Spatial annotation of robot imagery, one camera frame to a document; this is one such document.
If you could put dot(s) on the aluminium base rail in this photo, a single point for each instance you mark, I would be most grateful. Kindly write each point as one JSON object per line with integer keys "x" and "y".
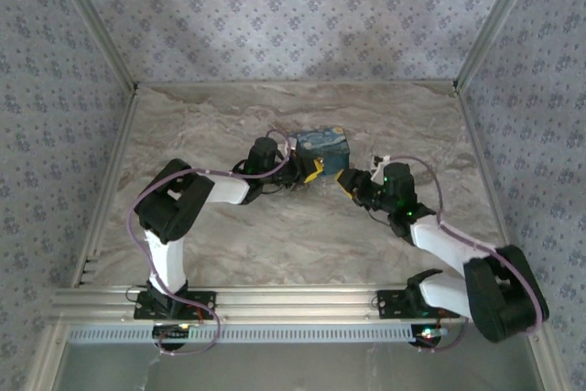
{"x": 293, "y": 301}

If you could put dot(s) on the blue starry night tin box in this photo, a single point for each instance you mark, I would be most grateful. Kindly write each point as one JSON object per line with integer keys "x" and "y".
{"x": 320, "y": 141}

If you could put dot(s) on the aluminium frame post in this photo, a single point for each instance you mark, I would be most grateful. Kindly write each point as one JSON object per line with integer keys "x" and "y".
{"x": 545, "y": 359}
{"x": 495, "y": 20}
{"x": 47, "y": 359}
{"x": 97, "y": 20}

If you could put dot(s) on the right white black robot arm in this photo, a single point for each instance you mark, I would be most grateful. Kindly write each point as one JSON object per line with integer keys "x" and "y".
{"x": 435, "y": 249}

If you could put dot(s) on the small circuit board with LEDs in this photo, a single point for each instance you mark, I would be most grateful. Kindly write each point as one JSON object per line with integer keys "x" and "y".
{"x": 428, "y": 333}
{"x": 171, "y": 329}

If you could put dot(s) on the aluminium table edge rail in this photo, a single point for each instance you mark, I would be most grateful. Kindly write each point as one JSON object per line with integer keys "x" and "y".
{"x": 482, "y": 157}
{"x": 110, "y": 180}

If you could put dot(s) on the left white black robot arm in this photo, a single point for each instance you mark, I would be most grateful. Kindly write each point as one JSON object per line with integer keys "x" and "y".
{"x": 169, "y": 263}

